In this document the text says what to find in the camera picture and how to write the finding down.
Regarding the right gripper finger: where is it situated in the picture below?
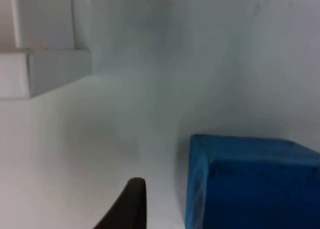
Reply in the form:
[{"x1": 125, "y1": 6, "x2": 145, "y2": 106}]
[{"x1": 93, "y1": 177, "x2": 147, "y2": 229}]

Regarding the grey drawer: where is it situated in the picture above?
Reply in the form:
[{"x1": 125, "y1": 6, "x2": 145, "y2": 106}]
[{"x1": 0, "y1": 47, "x2": 93, "y2": 100}]

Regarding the blue cube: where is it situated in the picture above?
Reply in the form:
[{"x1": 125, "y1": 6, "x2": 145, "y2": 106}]
[{"x1": 184, "y1": 133, "x2": 320, "y2": 229}]

